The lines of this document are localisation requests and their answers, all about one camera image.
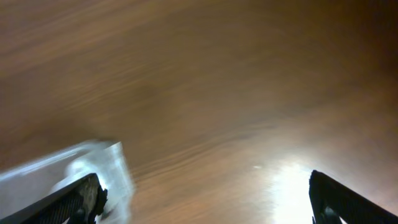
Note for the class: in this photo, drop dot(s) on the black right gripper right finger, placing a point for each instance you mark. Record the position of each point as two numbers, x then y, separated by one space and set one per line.
332 203

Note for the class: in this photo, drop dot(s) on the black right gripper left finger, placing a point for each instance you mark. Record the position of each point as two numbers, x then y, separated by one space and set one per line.
78 203

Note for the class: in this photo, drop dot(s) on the clear plastic container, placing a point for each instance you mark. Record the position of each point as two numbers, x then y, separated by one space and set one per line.
28 183

